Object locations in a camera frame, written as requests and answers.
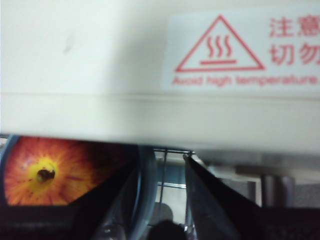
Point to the red yellow apple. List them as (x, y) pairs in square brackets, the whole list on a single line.
[(75, 162)]

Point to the white red heat warning sticker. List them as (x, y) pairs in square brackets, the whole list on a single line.
[(265, 37)]

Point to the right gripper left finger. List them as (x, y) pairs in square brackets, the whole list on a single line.
[(50, 222)]

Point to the cream toaster oven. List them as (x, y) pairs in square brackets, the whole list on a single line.
[(75, 62)]

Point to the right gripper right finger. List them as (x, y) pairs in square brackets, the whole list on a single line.
[(250, 222)]

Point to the blue ribbed bowl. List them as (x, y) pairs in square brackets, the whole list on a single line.
[(147, 175)]

